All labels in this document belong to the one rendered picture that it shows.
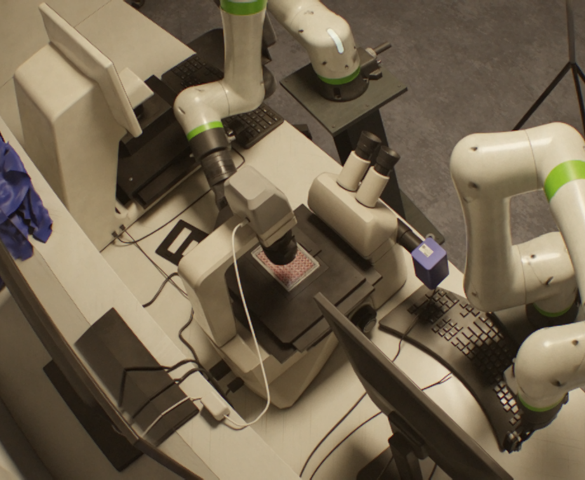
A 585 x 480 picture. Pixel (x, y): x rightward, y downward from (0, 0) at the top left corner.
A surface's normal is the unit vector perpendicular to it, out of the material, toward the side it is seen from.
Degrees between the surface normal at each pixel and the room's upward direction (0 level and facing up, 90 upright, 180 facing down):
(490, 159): 21
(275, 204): 80
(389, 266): 90
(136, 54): 0
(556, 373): 39
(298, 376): 48
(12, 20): 0
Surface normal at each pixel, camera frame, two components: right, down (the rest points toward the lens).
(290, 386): 0.31, 0.08
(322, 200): -0.78, 0.31
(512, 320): -0.23, -0.51
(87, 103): 0.61, 0.58
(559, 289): 0.06, 0.83
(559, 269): -0.22, -0.22
